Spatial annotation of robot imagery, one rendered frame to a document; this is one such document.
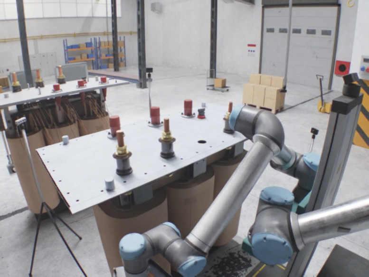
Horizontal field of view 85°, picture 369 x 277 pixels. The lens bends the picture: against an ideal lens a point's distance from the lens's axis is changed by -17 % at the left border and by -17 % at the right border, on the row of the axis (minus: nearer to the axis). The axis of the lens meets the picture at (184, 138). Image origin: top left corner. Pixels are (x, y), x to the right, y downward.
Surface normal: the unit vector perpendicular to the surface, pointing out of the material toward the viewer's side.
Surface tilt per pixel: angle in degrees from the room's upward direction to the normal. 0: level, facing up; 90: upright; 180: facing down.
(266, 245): 92
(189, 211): 90
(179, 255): 37
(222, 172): 90
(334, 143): 90
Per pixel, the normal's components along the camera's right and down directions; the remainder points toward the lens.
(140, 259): 0.65, 0.26
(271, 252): -0.41, 0.38
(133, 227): 0.39, 0.35
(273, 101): -0.70, 0.27
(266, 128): -0.44, -0.57
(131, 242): -0.07, -0.90
